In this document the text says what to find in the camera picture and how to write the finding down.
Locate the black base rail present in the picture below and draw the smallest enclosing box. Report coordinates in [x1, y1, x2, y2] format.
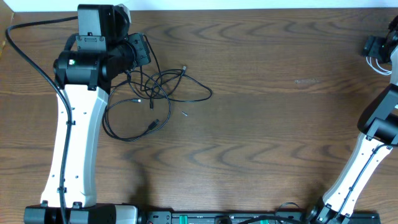
[146, 210, 382, 224]

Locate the thick black USB cable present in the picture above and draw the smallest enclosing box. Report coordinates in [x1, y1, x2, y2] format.
[101, 70, 172, 142]

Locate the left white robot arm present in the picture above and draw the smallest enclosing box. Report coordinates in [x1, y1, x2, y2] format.
[24, 33, 150, 223]

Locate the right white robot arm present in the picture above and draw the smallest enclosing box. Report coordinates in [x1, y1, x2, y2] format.
[302, 19, 397, 224]

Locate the white USB cable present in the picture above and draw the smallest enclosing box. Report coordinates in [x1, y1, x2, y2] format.
[365, 55, 392, 77]

